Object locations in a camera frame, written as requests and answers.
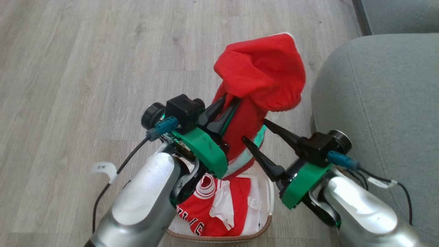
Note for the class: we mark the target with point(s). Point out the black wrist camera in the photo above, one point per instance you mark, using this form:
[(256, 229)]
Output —
[(317, 147), (183, 109)]

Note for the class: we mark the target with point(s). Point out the grey sofa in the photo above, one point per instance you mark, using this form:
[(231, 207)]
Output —
[(384, 103)]

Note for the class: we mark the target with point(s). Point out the white basket with brown rim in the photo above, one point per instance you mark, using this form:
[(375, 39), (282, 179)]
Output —
[(265, 226)]

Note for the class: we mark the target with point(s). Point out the red jersey with white lettering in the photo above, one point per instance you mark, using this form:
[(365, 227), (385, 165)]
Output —
[(200, 209)]

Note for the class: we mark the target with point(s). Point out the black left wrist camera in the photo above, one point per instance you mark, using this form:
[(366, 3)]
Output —
[(183, 109)]

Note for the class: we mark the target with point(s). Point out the red garment with white stripes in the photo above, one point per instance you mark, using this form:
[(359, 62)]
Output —
[(264, 72)]

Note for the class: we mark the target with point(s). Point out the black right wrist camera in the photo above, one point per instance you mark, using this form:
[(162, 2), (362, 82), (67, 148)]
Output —
[(317, 147)]

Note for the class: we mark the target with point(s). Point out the white garment with label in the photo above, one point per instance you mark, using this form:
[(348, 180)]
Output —
[(255, 212)]

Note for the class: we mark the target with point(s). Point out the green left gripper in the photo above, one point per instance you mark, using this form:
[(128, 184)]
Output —
[(202, 147)]

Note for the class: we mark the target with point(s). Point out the grey fabric sofa section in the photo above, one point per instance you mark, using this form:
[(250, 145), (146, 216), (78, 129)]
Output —
[(404, 15)]

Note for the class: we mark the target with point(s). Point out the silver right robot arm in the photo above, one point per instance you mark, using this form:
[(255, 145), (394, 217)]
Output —
[(360, 209)]

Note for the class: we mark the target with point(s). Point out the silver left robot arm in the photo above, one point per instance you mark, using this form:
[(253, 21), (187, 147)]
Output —
[(144, 199)]

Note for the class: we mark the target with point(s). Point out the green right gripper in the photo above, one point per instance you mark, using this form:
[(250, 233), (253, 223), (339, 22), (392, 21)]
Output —
[(301, 181)]

